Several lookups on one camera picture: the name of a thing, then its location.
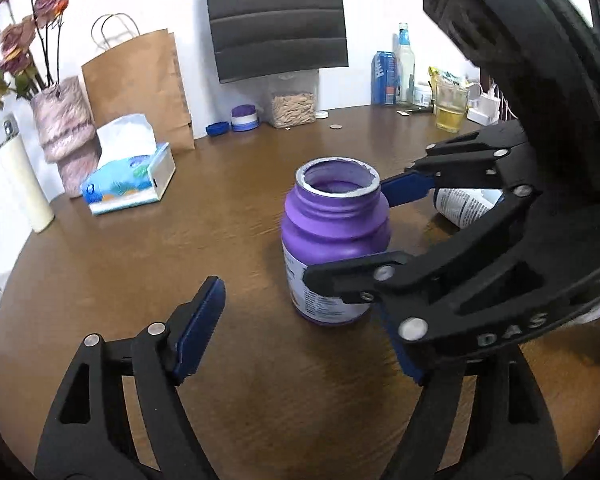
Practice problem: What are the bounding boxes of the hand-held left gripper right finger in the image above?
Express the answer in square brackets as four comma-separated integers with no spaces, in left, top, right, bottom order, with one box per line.
[377,302,566,480]

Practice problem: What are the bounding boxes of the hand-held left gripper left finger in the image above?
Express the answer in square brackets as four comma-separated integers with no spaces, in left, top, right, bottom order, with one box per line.
[32,275,227,480]

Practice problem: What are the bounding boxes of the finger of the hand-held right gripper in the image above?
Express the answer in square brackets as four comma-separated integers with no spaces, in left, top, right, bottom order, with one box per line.
[302,191,537,345]
[380,122,536,208]

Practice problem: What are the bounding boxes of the purple plastic bottle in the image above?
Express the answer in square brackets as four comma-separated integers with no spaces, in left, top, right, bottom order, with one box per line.
[280,156,393,326]

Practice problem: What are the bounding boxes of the plastic cup of yellow liquid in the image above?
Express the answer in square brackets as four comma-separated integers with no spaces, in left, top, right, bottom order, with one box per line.
[434,80,468,133]

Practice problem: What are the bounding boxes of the white labelled bottle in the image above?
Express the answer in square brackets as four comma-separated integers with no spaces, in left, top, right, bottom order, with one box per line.
[432,187,503,228]

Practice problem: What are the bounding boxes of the white power adapter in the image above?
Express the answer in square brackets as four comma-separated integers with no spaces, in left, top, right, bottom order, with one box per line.
[467,91,503,126]

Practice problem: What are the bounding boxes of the blue drink can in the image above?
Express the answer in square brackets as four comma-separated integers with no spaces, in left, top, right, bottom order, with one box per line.
[371,51,398,106]

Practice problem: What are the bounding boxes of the yellow snack packet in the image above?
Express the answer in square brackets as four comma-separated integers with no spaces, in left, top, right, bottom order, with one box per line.
[427,66,465,86]

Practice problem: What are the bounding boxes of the clear glass bottle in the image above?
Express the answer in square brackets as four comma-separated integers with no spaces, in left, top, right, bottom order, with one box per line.
[396,22,416,106]

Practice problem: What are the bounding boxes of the clear container of seeds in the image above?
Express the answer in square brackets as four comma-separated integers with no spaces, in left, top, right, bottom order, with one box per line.
[265,70,321,128]

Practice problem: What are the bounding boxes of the blue patterned tissue box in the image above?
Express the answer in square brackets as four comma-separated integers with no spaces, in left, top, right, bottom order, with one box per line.
[80,114,177,216]

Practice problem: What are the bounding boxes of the cream thermos bottle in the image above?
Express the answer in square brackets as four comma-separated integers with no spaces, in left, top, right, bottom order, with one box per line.
[0,112,56,233]

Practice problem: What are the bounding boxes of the pink textured vase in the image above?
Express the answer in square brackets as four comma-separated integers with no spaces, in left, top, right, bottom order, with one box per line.
[30,76,103,198]

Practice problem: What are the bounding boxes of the brown paper bag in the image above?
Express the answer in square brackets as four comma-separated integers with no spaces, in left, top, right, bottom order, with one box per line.
[81,13,197,153]

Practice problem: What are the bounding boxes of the dried pink flowers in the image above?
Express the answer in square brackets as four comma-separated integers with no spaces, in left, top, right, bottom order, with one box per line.
[0,0,71,111]

